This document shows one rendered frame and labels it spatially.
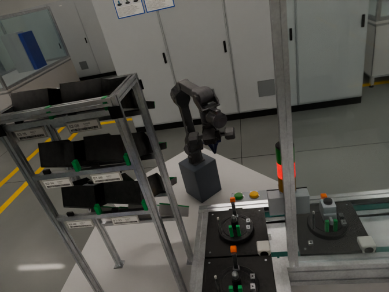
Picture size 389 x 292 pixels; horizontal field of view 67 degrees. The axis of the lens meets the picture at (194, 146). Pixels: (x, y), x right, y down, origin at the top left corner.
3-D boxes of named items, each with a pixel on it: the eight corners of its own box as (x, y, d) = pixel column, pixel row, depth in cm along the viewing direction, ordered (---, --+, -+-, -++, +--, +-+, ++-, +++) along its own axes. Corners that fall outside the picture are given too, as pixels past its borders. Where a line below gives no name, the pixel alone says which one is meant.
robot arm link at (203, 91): (171, 99, 133) (165, 76, 127) (187, 92, 135) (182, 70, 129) (201, 121, 109) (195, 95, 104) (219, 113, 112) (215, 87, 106)
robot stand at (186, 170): (205, 179, 167) (198, 150, 158) (221, 189, 157) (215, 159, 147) (186, 192, 161) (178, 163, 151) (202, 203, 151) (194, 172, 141)
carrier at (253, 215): (209, 215, 129) (204, 193, 123) (264, 210, 125) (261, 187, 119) (205, 261, 109) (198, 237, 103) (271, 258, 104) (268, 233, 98)
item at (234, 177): (197, 147, 208) (195, 143, 206) (310, 200, 140) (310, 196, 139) (107, 199, 176) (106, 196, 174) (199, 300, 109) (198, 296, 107)
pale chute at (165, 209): (161, 215, 130) (161, 205, 131) (189, 216, 126) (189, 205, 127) (127, 214, 104) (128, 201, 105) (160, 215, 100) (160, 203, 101)
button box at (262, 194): (232, 202, 141) (231, 192, 138) (277, 198, 137) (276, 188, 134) (232, 212, 135) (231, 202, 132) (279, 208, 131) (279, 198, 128)
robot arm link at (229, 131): (186, 119, 118) (184, 126, 113) (232, 113, 114) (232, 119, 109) (190, 137, 122) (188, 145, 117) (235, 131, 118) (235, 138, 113)
